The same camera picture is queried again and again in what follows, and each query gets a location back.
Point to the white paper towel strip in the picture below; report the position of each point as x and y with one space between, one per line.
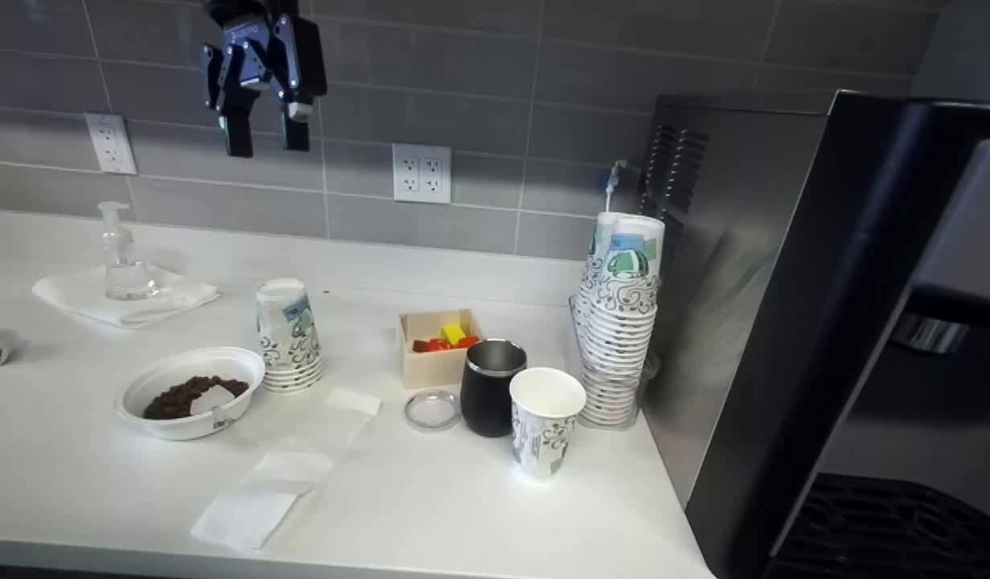
260 495

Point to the brown coffee grounds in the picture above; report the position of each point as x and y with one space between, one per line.
177 399

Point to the white wall outlet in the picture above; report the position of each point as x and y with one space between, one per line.
421 175
110 141

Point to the white ceramic bowl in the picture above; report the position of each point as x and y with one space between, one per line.
233 370

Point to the black coffee machine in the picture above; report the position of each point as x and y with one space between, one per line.
869 354

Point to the stainless steel appliance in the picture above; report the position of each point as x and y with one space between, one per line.
731 279

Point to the thin white tube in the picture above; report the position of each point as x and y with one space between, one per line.
613 185

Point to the clear glass bottle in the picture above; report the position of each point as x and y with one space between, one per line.
127 269

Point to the upside-down printed paper cup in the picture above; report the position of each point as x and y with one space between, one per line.
291 339

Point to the small wooden box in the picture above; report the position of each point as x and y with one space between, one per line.
431 368

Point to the red orange packets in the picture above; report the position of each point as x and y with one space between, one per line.
430 344

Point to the upright printed paper cup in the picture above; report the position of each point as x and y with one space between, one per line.
543 422

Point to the yellow packet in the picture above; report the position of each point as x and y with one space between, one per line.
455 328

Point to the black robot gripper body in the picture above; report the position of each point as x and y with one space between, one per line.
260 44

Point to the black metal mug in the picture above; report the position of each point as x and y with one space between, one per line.
490 396

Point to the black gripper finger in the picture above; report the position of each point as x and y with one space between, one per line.
239 122
296 126

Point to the stack of printed paper cups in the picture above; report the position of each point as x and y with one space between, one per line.
602 236
638 248

